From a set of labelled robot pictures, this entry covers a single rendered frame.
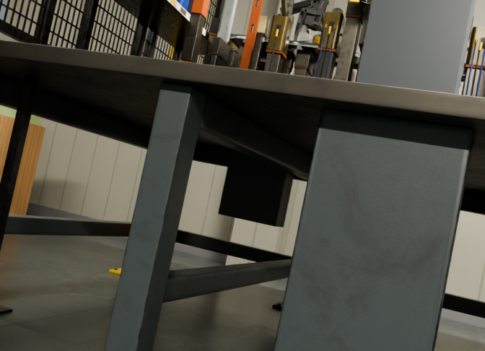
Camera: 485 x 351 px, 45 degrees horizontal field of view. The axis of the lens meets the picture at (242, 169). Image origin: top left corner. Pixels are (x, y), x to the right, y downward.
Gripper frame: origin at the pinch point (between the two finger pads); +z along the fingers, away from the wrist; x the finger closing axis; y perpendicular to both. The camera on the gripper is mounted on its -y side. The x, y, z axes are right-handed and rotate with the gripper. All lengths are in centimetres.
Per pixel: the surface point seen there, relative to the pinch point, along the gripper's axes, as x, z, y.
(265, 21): -19.3, -1.3, -7.0
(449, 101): -97, 28, 58
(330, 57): -27.0, 7.6, 19.8
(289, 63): -7.0, 8.2, 2.0
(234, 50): 4.4, 5.7, -23.8
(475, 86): -24, 5, 64
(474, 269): 164, 61, 98
